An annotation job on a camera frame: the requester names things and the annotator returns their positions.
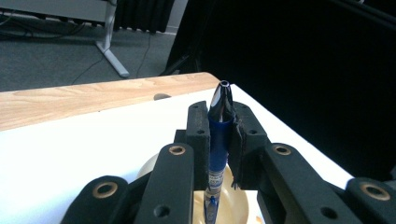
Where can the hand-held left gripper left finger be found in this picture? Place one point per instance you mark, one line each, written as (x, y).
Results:
(199, 149)

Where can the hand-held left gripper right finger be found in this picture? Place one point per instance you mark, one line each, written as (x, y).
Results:
(252, 146)

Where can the blue pen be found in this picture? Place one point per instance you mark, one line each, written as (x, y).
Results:
(219, 140)

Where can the cream duck pen holder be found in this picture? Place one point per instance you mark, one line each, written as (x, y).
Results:
(236, 202)

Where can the dark curtain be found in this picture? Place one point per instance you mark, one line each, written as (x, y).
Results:
(295, 77)

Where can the black ribbed curtain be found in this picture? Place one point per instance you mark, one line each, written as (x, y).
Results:
(143, 14)

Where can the white metal desk frame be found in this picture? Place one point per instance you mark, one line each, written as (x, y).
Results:
(107, 40)

